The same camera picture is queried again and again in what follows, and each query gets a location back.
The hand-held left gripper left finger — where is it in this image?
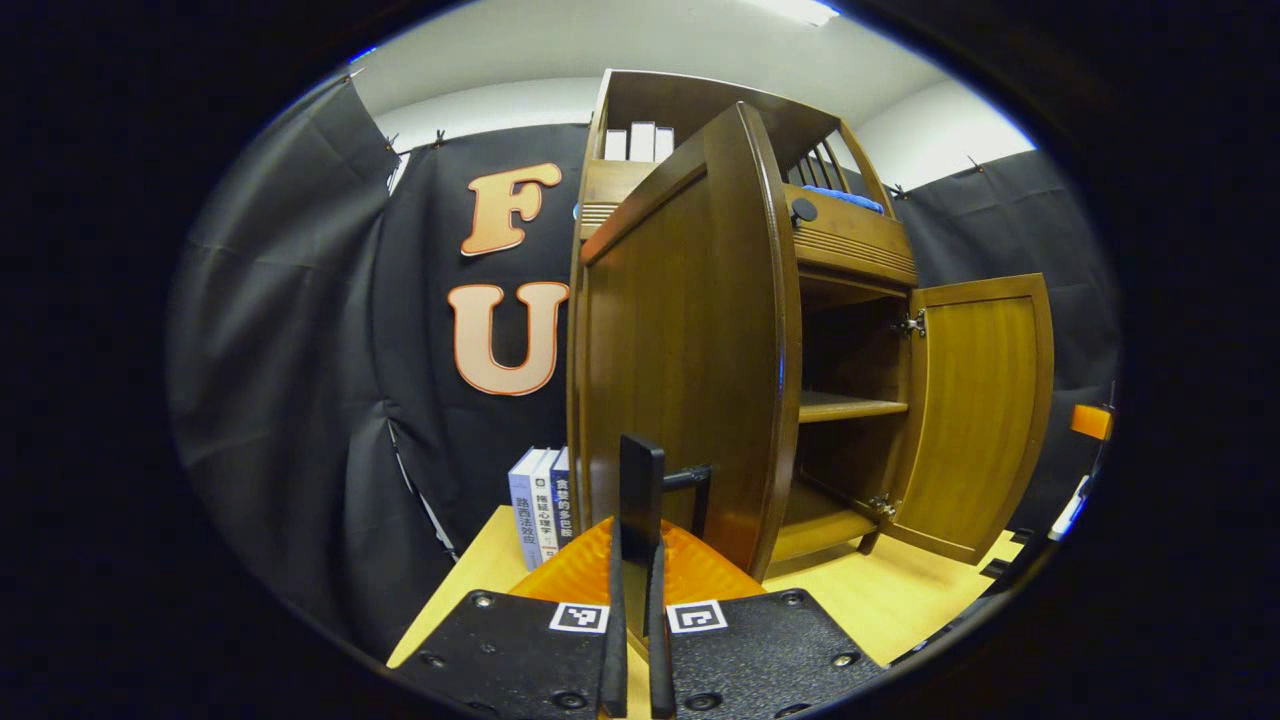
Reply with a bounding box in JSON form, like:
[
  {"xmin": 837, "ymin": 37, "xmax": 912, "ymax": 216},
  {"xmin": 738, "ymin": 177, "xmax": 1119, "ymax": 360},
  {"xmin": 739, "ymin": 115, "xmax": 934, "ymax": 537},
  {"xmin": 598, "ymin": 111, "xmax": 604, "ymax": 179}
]
[{"xmin": 390, "ymin": 515, "xmax": 629, "ymax": 719}]

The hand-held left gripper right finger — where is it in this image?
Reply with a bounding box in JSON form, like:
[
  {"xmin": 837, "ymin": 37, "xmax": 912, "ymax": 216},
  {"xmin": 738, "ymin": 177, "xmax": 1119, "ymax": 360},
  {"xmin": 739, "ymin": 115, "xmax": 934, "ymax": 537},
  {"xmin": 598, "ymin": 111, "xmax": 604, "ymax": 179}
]
[{"xmin": 645, "ymin": 520, "xmax": 891, "ymax": 719}]

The wooden shoe cabinet door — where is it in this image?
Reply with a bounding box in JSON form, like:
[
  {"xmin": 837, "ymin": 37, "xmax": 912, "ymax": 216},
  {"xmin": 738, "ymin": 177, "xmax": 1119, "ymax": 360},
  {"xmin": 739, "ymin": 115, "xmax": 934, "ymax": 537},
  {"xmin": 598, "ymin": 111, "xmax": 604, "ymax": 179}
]
[
  {"xmin": 575, "ymin": 100, "xmax": 804, "ymax": 601},
  {"xmin": 880, "ymin": 273, "xmax": 1056, "ymax": 566}
]

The wooden double-door shoe cabinet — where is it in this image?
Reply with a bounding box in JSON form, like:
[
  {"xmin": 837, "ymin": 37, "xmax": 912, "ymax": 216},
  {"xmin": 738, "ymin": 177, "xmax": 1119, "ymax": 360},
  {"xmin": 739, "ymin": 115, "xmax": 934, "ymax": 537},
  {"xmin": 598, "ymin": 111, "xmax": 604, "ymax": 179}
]
[{"xmin": 565, "ymin": 68, "xmax": 919, "ymax": 581}]

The white standing book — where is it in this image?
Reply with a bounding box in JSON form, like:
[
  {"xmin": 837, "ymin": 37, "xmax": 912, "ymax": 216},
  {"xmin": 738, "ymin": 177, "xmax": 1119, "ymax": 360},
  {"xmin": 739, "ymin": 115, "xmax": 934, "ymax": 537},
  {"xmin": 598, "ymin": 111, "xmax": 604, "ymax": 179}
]
[{"xmin": 530, "ymin": 450, "xmax": 561, "ymax": 563}]

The dark blue standing book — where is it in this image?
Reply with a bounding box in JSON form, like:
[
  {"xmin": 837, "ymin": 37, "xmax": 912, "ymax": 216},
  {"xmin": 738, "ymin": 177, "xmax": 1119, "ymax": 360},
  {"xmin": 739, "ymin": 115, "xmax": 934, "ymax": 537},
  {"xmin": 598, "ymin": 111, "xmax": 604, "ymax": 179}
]
[{"xmin": 550, "ymin": 447, "xmax": 576, "ymax": 541}]

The pale blue standing book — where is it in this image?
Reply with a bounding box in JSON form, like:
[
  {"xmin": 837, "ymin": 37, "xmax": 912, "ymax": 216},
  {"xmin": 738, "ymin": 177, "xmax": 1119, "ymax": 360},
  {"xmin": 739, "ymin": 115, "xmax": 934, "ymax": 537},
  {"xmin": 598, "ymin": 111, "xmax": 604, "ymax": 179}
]
[{"xmin": 508, "ymin": 447, "xmax": 546, "ymax": 571}]

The wooden drawer with black knob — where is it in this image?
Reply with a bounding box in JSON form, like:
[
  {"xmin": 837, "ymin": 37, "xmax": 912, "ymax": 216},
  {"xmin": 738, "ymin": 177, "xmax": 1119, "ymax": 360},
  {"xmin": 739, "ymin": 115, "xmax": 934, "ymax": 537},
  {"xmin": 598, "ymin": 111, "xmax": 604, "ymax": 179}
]
[{"xmin": 578, "ymin": 160, "xmax": 919, "ymax": 289}]

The blue towel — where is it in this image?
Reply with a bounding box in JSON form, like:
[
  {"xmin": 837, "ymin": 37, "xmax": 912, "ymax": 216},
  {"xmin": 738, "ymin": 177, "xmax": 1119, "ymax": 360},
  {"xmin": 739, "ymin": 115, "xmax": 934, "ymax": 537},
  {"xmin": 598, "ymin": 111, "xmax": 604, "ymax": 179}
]
[{"xmin": 800, "ymin": 185, "xmax": 886, "ymax": 214}]

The black backdrop cloth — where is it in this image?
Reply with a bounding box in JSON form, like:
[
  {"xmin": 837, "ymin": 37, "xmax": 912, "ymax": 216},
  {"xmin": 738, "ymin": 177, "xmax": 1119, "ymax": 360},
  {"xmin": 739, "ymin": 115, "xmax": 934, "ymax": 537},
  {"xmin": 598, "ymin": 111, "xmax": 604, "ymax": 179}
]
[{"xmin": 165, "ymin": 75, "xmax": 1121, "ymax": 661}]

